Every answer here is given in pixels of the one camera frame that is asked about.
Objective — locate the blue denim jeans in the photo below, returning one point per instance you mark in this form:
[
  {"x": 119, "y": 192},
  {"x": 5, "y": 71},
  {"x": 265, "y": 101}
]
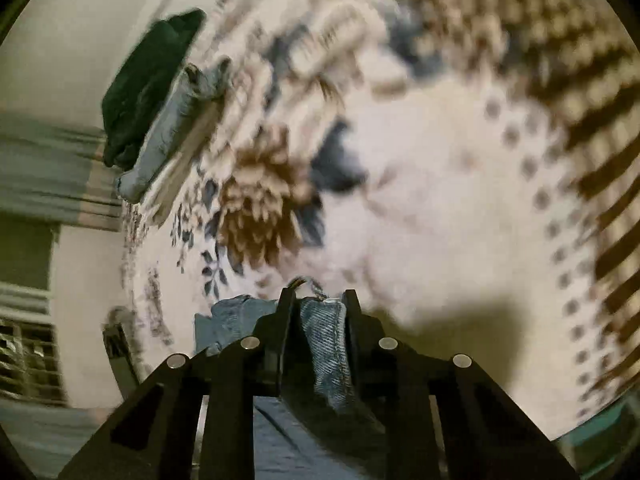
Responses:
[{"x": 318, "y": 428}]

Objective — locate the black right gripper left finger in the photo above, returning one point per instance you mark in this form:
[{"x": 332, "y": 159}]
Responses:
[{"x": 192, "y": 407}]

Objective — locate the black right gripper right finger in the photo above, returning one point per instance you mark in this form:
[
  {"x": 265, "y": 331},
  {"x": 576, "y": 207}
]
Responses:
[{"x": 443, "y": 419}]

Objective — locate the folded white cloth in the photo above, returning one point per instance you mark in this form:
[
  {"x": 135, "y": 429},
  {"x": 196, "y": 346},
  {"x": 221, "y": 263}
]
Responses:
[{"x": 163, "y": 191}]

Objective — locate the folded blue jeans on stack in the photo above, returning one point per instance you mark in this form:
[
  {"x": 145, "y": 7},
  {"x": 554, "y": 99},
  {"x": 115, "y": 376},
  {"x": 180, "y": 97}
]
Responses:
[{"x": 194, "y": 89}]

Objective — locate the green striped curtain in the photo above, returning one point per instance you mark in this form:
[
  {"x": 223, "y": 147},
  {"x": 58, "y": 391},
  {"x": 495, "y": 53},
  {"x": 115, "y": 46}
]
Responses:
[{"x": 55, "y": 173}]

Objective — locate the dark green folded garment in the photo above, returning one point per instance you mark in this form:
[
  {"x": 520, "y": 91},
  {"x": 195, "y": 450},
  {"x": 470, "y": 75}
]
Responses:
[{"x": 139, "y": 89}]

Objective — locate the floral fleece blanket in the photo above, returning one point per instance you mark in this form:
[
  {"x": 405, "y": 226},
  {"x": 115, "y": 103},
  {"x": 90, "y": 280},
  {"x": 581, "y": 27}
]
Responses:
[{"x": 469, "y": 167}]

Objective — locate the white window grille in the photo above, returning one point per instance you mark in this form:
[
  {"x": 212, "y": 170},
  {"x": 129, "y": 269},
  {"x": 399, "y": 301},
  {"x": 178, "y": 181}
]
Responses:
[{"x": 30, "y": 361}]

